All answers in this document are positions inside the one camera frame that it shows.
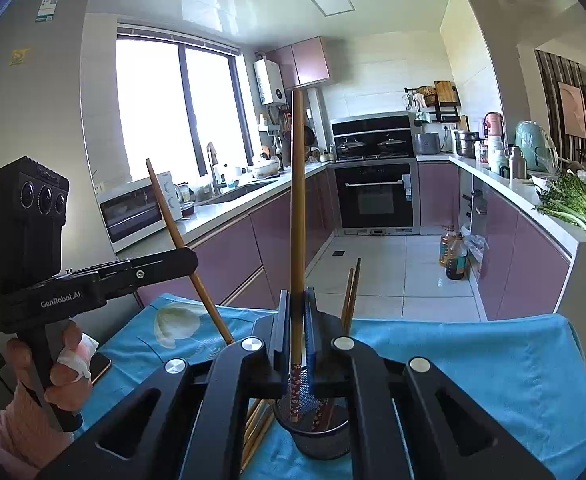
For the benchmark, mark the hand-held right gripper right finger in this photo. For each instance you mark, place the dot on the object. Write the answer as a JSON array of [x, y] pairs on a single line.
[[310, 350]]

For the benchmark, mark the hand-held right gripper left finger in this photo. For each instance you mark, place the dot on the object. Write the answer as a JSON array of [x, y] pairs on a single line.
[[283, 350]]

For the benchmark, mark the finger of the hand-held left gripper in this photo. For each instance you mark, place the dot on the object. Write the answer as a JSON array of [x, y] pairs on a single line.
[[163, 265]]

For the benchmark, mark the red-tipped wooden chopstick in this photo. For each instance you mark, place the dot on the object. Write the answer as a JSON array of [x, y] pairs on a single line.
[[348, 300], [183, 255], [355, 295], [251, 425], [297, 210], [260, 435]]

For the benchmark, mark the black mesh cup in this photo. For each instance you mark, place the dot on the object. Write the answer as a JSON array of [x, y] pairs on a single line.
[[318, 442]]

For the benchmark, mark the person's left forearm pink sleeve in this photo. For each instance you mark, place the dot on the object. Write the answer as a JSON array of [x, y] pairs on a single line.
[[18, 430]]

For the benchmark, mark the person's left hand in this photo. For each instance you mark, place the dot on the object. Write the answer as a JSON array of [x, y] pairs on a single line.
[[65, 382]]

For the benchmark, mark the white toaster oven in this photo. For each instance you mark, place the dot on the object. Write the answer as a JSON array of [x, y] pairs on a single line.
[[133, 215]]

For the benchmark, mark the purple base cabinets with sink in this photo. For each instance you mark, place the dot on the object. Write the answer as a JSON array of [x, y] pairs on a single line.
[[238, 240]]

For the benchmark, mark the steel kitchen faucet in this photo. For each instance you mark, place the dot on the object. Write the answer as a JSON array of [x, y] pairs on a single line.
[[214, 165]]

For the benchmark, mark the black smartphone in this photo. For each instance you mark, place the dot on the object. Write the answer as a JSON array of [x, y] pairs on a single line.
[[100, 367]]

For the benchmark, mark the grey refrigerator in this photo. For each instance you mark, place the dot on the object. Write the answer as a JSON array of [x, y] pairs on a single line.
[[38, 110]]

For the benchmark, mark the white bowl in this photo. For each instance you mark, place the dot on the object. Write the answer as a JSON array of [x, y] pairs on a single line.
[[265, 169]]

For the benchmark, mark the kitchen window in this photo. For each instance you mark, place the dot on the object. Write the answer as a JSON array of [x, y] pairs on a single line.
[[173, 110]]

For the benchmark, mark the blue leaf-print tablecloth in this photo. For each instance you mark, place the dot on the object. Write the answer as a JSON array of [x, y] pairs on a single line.
[[473, 385]]

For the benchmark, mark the black integrated stove oven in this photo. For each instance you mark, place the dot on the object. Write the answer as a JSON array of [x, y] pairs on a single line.
[[375, 195]]

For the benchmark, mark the cooking oil bottle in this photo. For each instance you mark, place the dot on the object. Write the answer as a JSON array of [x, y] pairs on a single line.
[[457, 260], [446, 247]]

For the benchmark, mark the plastic bags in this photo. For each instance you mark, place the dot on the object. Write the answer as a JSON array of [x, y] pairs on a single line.
[[474, 250]]

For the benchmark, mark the lidded cooking pot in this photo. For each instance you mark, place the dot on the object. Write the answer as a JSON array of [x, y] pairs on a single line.
[[392, 145], [350, 147]]

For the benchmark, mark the white water heater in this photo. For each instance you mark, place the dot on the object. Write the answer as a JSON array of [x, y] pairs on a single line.
[[270, 82]]

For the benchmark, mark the silver toaster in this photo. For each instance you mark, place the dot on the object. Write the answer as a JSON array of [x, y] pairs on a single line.
[[428, 144]]

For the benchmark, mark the steel stock pot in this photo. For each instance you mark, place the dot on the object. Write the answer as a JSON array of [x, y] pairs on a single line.
[[465, 144]]

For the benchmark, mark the steel thermos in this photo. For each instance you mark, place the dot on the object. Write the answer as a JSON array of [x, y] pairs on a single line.
[[517, 162]]

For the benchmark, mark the pink kettle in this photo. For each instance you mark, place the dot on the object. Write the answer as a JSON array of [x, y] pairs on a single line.
[[494, 125]]

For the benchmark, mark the green leafy vegetables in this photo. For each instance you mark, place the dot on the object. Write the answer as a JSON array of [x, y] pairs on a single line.
[[570, 205]]

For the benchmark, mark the green air fryer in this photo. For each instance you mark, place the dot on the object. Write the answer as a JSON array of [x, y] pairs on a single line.
[[533, 145]]

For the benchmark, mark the purple wall cabinet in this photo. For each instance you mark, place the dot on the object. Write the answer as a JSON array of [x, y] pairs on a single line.
[[303, 62]]

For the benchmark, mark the wall rack with cutting boards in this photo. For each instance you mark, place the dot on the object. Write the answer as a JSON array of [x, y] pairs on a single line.
[[438, 100]]

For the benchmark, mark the framed wall picture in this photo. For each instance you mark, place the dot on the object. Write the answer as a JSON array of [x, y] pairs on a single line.
[[573, 110]]

